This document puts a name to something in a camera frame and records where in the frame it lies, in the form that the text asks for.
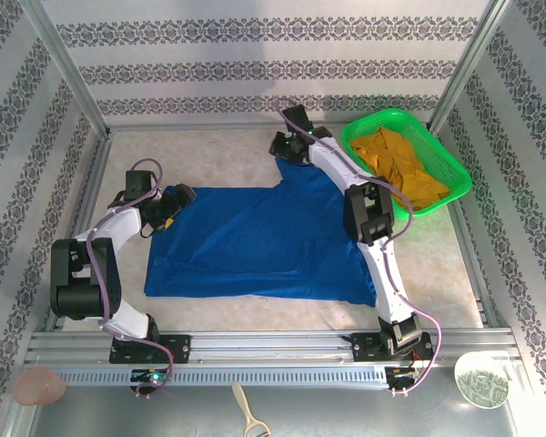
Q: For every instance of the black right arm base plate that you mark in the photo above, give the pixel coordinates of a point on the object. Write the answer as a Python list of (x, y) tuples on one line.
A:
[(364, 348)]

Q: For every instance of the blue t-shirt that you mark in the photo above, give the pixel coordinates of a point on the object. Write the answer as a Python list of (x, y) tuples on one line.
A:
[(255, 236)]

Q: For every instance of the cream plastic peeler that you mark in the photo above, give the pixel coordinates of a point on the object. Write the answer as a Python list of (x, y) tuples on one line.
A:
[(239, 397)]

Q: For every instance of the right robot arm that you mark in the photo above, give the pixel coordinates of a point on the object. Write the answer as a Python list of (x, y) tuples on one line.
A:
[(332, 157)]

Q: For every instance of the small circuit board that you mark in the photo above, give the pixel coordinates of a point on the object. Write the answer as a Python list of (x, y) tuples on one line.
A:
[(152, 376), (405, 373)]

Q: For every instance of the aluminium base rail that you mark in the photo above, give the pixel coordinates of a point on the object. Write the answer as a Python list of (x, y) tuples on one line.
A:
[(273, 346)]

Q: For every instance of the aluminium frame post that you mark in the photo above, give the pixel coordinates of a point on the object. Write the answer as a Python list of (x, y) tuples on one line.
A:
[(70, 68), (466, 68)]

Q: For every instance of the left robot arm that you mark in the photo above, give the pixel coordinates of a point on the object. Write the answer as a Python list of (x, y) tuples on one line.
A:
[(118, 225)]

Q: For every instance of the green patterned white bowl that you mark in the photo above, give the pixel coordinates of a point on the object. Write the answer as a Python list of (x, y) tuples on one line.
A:
[(482, 380)]

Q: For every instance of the pink translucent cup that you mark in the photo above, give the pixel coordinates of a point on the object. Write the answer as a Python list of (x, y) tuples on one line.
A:
[(38, 387)]

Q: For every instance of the aluminium frame rail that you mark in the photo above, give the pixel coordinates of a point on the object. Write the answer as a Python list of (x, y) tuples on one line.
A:
[(95, 182), (186, 126)]

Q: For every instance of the yellow cloth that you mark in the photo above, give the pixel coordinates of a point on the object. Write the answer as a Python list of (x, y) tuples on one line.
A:
[(400, 168)]

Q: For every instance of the green plastic mesh basket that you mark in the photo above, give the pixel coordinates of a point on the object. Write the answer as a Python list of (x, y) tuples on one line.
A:
[(446, 159)]

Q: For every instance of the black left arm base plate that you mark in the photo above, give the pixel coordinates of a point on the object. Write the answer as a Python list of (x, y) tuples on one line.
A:
[(182, 348)]

